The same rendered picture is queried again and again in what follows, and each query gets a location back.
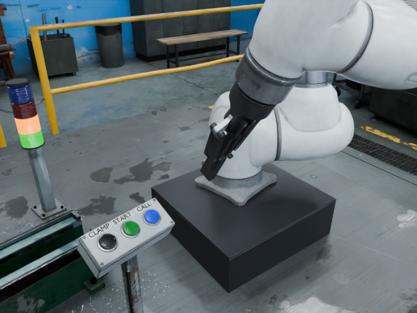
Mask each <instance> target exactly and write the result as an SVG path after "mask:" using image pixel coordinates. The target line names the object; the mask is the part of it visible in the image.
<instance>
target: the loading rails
mask: <svg viewBox="0 0 417 313"><path fill-rule="evenodd" d="M82 235H84V232H83V226H82V222H81V216H80V215H79V214H78V213H77V212H76V211H74V210H70V211H68V212H65V213H64V214H62V215H59V216H57V217H55V218H53V219H51V220H48V221H46V222H44V223H42V224H40V225H38V226H36V227H34V228H32V229H29V230H27V231H25V232H23V233H21V234H19V235H16V236H15V237H12V238H10V239H8V240H6V241H4V242H2V243H0V313H46V312H48V311H49V310H51V309H53V308H54V307H56V306H57V305H59V304H61V303H62V302H64V301H65V300H67V299H69V298H70V297H72V296H74V295H75V294H77V293H78V292H80V291H82V290H83V289H85V290H86V291H87V292H88V293H89V294H90V295H93V294H95V293H97V292H98V291H100V290H101V289H103V288H104V287H105V281H104V280H103V279H102V277H104V276H105V275H107V274H109V272H108V273H106V274H105V275H103V276H101V277H100V278H98V279H97V278H96V277H95V276H94V274H93V272H92V271H91V269H90V268H89V267H88V265H87V263H86V262H85V261H84V259H83V257H82V256H81V254H80V253H79V252H78V249H77V248H78V243H79V241H78V239H79V238H80V236H82Z"/></svg>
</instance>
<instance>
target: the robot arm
mask: <svg viewBox="0 0 417 313"><path fill-rule="evenodd" d="M328 72H332V73H336V74H338V75H341V76H343V77H345V78H347V79H349V80H352V81H355V82H358V83H361V84H366V85H369V86H373V87H377V88H383V89H397V90H401V89H412V88H417V11H415V10H414V9H413V8H411V7H410V6H409V5H407V4H406V3H405V2H404V1H402V0H266V1H265V3H264V4H263V7H262V9H261V11H260V13H259V15H258V18H257V20H256V23H255V25H254V31H253V37H252V39H251V42H250V44H249V45H248V47H247V49H246V51H245V54H244V56H243V58H242V60H241V62H240V64H239V65H238V67H237V69H236V72H235V78H236V81H235V83H234V85H233V87H232V89H231V91H228V92H225V93H223V94H222V95H221V96H220V97H219V98H218V99H217V101H216V102H215V104H214V106H213V108H212V111H211V114H210V118H209V122H208V130H207V144H206V147H205V150H204V154H205V155H206V156H207V158H206V159H204V160H202V167H201V169H200V172H201V173H202V174H203V176H199V177H198V178H196V179H195V185H196V186H198V187H202V188H205V189H208V190H209V191H211V192H213V193H215V194H218V195H220V196H222V197H224V198H226V199H228V200H230V201H231V202H232V203H233V204H235V205H236V206H243V205H245V204H246V201H247V200H248V199H249V198H251V197H253V196H254V195H255V194H257V193H258V192H260V191H261V190H262V189H264V188H265V187H266V186H268V185H269V184H272V183H275V182H276V180H277V176H276V175H275V174H272V173H268V172H265V171H263V170H262V165H265V164H267V163H270V162H272V161H303V160H314V159H319V158H323V157H327V156H330V155H333V154H335V153H338V152H340V151H341V150H343V149H344V148H346V146H347V145H348V144H349V143H350V141H351V140H352V136H353V133H354V121H353V118H352V115H351V113H350V111H349V109H348V108H347V107H346V106H345V105H344V104H343V103H340V102H339V101H338V95H337V92H336V90H335V89H334V88H333V87H332V85H331V84H330V83H328Z"/></svg>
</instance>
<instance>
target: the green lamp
mask: <svg viewBox="0 0 417 313"><path fill-rule="evenodd" d="M19 137H20V142H21V145H22V146H23V147H24V148H35V147H39V146H41V145H42V144H43V143H44V140H43V135H42V130H41V129H40V130H39V131H38V132H36V133H34V134H27V135H24V134H20V133H19Z"/></svg>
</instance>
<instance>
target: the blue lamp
mask: <svg viewBox="0 0 417 313"><path fill-rule="evenodd" d="M6 87H7V92H8V95H9V100H10V102H11V103H14V104H23V103H27V102H30V101H32V100H33V99H34V96H33V92H32V88H31V84H30V83H29V84H28V85H25V86H21V87H8V86H6Z"/></svg>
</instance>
